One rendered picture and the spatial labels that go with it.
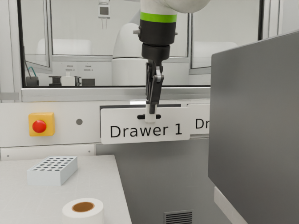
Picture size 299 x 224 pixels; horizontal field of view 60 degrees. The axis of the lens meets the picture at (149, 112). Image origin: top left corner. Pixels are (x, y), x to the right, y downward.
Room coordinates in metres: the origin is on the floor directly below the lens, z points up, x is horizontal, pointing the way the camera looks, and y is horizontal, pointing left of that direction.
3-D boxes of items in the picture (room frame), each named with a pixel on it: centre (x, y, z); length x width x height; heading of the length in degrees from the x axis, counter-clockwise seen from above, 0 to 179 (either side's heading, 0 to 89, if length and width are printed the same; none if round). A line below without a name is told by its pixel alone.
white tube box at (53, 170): (0.67, 0.25, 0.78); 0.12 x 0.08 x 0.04; 176
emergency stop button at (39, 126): (0.79, 0.34, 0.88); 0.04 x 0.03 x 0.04; 102
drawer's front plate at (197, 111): (0.97, -0.28, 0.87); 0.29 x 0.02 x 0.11; 102
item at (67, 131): (1.39, 0.09, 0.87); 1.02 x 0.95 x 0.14; 102
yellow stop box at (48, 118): (0.82, 0.35, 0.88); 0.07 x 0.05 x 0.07; 102
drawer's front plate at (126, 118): (0.82, 0.01, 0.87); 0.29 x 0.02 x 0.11; 102
